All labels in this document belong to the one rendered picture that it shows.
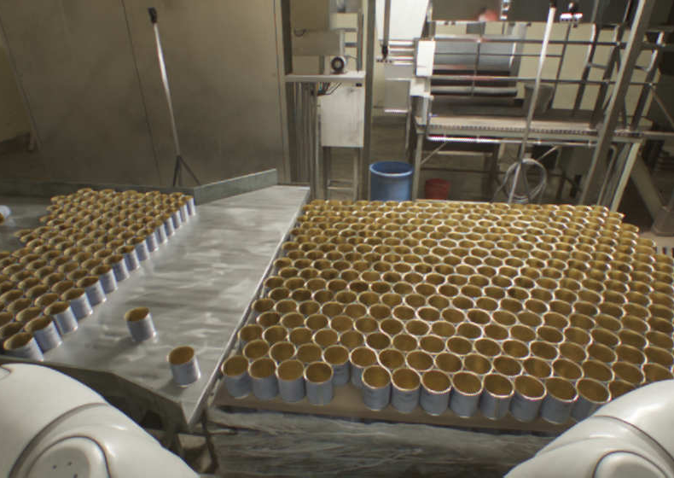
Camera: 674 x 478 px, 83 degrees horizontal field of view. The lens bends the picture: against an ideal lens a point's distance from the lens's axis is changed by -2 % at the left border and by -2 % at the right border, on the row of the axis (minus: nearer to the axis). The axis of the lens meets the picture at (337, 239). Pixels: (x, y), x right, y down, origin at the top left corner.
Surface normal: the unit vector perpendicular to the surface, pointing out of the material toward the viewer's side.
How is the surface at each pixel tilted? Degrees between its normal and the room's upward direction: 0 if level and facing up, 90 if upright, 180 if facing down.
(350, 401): 2
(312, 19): 90
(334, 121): 90
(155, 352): 0
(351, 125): 90
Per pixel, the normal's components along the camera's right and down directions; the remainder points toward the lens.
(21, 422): 0.08, -0.75
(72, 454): -0.01, -0.56
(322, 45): -0.13, 0.48
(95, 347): 0.00, -0.88
